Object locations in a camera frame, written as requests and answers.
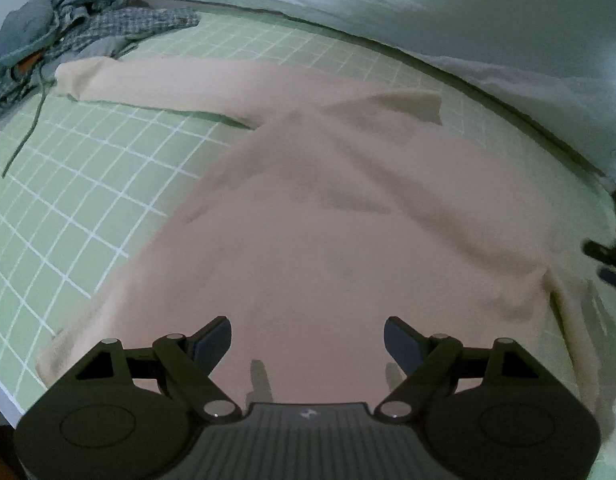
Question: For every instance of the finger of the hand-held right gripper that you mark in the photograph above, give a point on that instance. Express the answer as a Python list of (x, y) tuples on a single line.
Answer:
[(605, 254), (615, 280)]

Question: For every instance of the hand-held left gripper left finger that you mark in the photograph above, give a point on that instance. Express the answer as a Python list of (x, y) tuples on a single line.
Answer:
[(212, 345)]

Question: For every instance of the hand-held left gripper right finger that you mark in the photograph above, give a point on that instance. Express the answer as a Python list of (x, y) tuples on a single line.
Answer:
[(403, 345)]

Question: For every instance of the beige garment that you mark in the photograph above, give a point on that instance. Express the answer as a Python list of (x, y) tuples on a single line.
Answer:
[(313, 210)]

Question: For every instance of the green grid mat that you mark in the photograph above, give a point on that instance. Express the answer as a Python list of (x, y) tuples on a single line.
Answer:
[(113, 160)]

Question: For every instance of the blue plaid shirt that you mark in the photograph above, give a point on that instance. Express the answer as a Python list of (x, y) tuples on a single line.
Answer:
[(138, 22)]

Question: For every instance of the blue grey garment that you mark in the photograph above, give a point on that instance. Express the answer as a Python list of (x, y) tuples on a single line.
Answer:
[(23, 27)]

